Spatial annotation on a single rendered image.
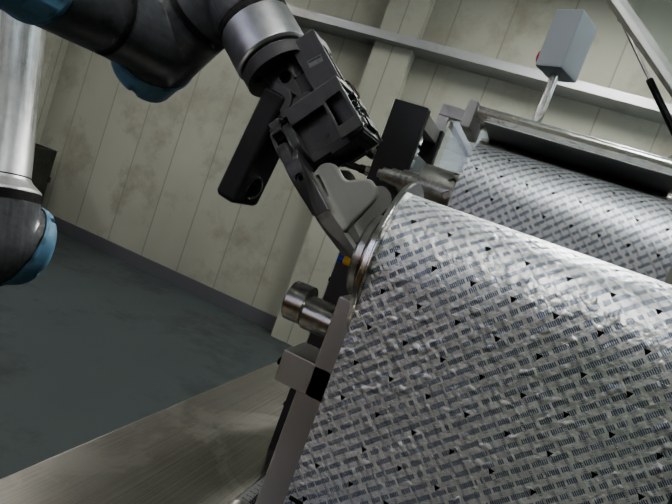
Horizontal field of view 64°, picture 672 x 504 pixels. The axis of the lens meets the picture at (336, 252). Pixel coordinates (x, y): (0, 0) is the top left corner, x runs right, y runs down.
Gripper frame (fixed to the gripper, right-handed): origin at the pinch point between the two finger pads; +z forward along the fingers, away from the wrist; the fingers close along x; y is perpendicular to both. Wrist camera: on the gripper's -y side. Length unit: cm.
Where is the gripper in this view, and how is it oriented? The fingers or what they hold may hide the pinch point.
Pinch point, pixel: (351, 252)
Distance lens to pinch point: 50.1
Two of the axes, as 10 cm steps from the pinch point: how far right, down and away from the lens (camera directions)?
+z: 4.6, 8.8, -1.6
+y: 8.3, -4.8, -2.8
